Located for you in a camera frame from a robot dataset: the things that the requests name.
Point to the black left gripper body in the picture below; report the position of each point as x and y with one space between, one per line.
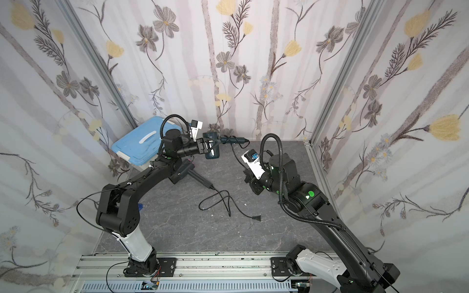
205 146

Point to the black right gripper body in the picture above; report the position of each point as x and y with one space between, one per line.
253 181

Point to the dark green hair dryer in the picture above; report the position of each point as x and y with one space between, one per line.
213 140

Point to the black hair dryer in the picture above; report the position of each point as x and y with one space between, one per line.
187 168

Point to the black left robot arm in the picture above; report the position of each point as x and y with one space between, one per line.
118 211

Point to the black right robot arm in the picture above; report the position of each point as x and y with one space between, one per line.
356 270

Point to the blue lid storage box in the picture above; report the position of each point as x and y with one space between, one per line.
141 145

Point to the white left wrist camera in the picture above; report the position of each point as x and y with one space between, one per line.
195 127

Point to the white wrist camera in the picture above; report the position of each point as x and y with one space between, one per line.
252 159
195 127

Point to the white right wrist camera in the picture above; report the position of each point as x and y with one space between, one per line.
252 159

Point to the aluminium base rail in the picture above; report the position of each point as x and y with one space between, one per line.
215 272

